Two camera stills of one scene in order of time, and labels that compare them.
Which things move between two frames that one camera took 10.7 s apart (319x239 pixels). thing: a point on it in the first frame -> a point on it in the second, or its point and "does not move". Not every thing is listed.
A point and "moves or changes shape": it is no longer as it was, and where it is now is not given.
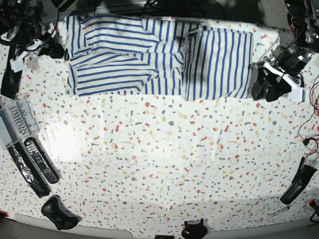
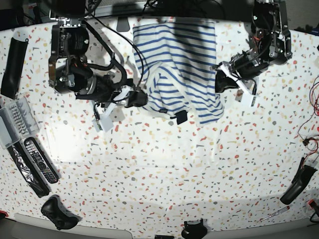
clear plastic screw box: [17, 121] does not move
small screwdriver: [287, 208] does not move
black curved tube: [11, 80] does not move
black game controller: [63, 219] does not move
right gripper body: [295, 82] -> [248, 85]
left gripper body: [17, 61] -> [105, 122]
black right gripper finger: [260, 84] -> [223, 82]
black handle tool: [299, 183] does not move
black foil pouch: [28, 170] does not move
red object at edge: [4, 212] does not move
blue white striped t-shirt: [171, 57] moves or changes shape
